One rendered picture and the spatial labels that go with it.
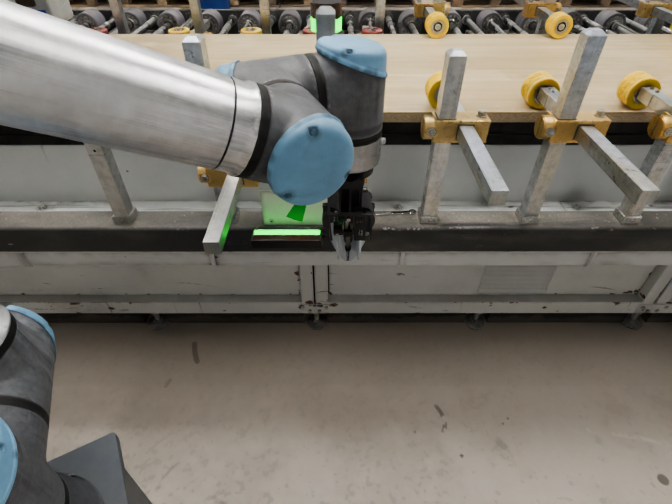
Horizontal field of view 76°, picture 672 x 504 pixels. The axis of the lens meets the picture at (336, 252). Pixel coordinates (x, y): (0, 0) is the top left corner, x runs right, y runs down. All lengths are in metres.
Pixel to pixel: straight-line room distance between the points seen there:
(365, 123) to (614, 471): 1.37
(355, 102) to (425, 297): 1.16
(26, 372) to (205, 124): 0.50
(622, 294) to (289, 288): 1.25
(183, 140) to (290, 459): 1.21
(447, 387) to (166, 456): 0.95
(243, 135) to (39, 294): 1.63
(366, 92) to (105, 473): 0.73
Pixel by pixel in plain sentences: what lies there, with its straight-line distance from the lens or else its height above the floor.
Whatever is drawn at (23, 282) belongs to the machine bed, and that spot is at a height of 0.24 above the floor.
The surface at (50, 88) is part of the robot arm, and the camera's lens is 0.37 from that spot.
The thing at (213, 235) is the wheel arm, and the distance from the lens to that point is 0.82.
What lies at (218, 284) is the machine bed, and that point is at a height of 0.23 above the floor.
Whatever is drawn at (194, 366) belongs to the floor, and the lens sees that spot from 1.70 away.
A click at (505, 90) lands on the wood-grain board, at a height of 0.90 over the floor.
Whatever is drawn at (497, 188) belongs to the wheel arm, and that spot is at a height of 0.96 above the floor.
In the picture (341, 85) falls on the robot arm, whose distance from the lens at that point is 0.56.
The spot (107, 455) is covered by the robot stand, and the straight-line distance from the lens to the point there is 0.90.
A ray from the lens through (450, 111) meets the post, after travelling 0.95.
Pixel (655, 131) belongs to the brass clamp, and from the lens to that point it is 1.17.
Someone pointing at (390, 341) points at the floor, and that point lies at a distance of 1.70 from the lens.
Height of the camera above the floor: 1.35
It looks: 41 degrees down
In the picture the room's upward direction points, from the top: straight up
